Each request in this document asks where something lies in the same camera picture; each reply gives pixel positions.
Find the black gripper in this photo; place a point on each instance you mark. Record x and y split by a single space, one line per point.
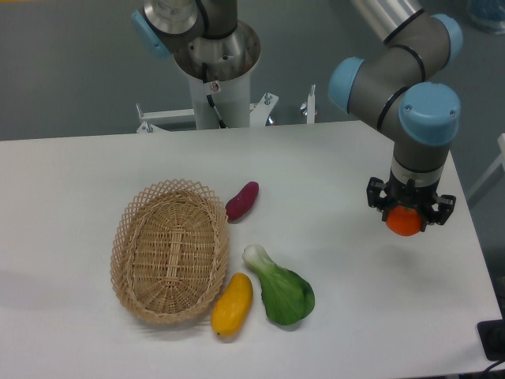
434 209

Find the orange fruit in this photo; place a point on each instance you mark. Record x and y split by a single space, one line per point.
404 221

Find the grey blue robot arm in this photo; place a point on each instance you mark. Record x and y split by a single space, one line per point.
393 94

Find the woven wicker basket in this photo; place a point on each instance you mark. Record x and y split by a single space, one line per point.
170 252

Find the black device at table edge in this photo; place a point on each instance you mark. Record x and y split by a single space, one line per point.
491 334

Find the green bok choy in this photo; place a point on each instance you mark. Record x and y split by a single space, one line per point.
287 297

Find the purple sweet potato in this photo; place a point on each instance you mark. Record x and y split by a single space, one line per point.
243 202

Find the blue object top right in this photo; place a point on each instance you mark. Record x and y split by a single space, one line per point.
487 15

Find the yellow mango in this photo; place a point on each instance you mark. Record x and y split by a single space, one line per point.
232 309

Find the white frame right edge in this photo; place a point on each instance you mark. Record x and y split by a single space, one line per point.
491 175

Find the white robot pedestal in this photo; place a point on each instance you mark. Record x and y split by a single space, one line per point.
219 75

